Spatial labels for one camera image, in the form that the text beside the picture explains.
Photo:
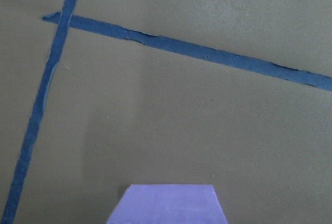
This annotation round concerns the purple foam block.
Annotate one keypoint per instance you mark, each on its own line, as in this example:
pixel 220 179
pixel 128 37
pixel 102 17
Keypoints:
pixel 168 203

